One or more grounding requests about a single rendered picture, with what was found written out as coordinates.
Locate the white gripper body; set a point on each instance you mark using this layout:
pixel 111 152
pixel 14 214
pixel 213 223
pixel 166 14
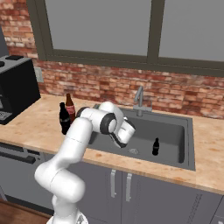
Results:
pixel 127 131

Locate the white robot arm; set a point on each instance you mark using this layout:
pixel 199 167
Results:
pixel 73 140

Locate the small black bottle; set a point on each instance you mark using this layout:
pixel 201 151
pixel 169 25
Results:
pixel 156 146

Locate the dark grey sink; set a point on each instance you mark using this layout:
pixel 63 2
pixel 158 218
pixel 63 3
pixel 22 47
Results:
pixel 169 137

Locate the large brown red-label bottle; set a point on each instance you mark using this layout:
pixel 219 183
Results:
pixel 70 107

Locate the large black bottle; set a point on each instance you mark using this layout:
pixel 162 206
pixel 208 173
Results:
pixel 64 119

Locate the grey tap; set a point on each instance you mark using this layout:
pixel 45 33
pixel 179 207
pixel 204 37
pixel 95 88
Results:
pixel 140 102

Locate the grey cupboard door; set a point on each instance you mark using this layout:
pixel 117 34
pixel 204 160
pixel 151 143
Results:
pixel 169 204
pixel 99 189

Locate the grey framed window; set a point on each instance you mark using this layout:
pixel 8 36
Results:
pixel 99 29

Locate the grey dishwasher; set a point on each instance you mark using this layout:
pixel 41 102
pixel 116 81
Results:
pixel 17 178

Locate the black coffee machine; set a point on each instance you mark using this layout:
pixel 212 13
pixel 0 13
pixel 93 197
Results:
pixel 17 84

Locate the grey drawer front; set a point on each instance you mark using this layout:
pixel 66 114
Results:
pixel 219 213

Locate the dark grey tall cabinet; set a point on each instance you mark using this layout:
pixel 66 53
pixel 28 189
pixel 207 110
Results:
pixel 3 43

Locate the grey wall socket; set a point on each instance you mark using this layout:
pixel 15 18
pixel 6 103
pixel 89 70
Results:
pixel 39 75

